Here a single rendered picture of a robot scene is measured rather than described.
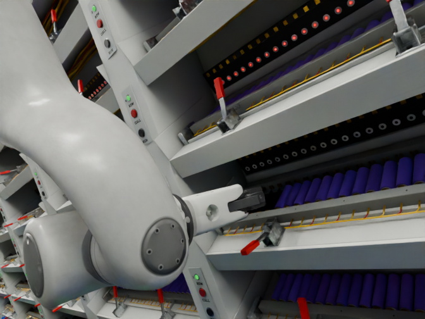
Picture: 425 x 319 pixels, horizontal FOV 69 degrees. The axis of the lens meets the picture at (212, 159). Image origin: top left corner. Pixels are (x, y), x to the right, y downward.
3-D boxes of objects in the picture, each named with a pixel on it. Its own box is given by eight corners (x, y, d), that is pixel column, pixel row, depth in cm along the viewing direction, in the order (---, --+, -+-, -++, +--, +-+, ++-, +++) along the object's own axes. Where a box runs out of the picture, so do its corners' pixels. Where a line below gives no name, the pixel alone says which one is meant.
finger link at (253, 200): (257, 195, 40) (259, 193, 46) (200, 210, 42) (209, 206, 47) (259, 204, 40) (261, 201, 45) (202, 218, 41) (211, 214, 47)
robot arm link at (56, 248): (169, 190, 34) (128, 197, 41) (40, 218, 25) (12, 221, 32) (183, 266, 34) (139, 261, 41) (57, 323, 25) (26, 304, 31)
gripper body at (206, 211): (183, 188, 36) (243, 175, 44) (138, 202, 43) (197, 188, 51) (198, 252, 35) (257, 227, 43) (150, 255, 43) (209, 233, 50)
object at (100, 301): (220, 354, 69) (183, 313, 65) (104, 323, 111) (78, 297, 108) (255, 278, 82) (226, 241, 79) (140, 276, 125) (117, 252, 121)
